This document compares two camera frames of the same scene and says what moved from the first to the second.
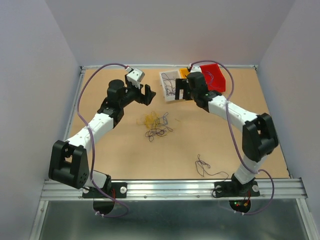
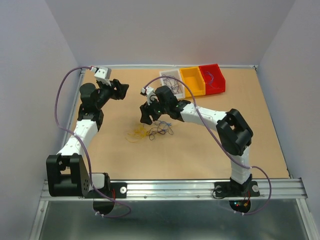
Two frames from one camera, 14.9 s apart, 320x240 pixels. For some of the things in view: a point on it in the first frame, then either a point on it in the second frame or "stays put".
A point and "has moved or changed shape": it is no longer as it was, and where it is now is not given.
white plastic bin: (167, 79) stays put
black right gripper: (180, 84) → (146, 110)
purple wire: (211, 79) stays put
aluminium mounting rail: (285, 189) stays put
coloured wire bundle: (158, 125) has moved or changed shape
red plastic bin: (215, 79) stays put
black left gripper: (145, 99) → (120, 93)
